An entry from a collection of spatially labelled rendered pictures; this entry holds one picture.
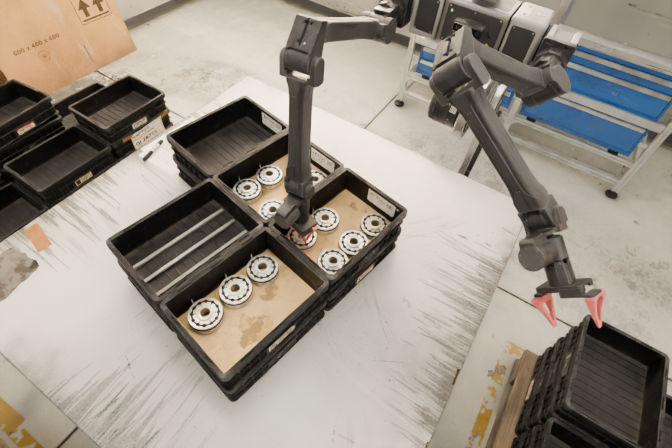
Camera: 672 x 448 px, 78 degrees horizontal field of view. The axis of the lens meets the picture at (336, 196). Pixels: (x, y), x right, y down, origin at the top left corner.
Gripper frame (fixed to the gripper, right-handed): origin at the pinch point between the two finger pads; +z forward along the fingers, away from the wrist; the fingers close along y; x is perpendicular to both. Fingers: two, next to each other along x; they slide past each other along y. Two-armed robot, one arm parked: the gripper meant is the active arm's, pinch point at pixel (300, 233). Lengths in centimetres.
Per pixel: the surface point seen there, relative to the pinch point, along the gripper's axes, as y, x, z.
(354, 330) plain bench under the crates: 33.2, -3.3, 17.0
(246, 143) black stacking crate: -53, 13, 5
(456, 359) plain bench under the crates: 62, 16, 17
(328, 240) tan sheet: 6.3, 7.6, 4.2
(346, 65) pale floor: -164, 185, 90
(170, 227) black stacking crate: -33.0, -31.8, 4.3
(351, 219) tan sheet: 4.7, 20.4, 4.4
